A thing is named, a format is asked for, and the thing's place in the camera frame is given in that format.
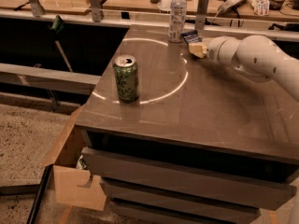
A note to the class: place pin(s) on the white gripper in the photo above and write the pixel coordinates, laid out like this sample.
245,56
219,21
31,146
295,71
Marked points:
213,50

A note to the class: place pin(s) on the blue rxbar blueberry bar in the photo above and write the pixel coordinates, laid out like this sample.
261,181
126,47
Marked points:
191,37

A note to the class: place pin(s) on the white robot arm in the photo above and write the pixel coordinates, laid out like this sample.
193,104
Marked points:
264,62

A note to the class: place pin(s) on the clear plastic water bottle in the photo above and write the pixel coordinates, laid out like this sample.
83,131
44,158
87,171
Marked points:
178,11

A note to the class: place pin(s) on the grey handheld device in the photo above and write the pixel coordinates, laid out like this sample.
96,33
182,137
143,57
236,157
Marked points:
228,5

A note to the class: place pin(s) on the white patterned package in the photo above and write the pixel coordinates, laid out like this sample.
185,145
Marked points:
260,7

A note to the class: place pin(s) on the green soda can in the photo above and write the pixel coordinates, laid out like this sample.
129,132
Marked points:
126,76

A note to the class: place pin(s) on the black mesh cup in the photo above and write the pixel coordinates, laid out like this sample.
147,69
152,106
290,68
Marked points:
276,4

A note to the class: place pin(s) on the brown cardboard box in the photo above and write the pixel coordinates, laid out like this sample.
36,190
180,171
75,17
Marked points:
73,186

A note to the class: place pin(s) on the metal bracket right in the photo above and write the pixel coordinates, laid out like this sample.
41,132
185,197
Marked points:
201,14

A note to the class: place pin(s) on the metal bracket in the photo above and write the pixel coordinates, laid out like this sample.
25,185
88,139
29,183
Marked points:
36,8
201,14
96,10

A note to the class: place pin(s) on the metal bracket middle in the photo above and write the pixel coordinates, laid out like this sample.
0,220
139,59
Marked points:
96,10

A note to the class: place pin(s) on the metal bracket left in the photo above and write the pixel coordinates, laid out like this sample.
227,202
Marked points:
36,8

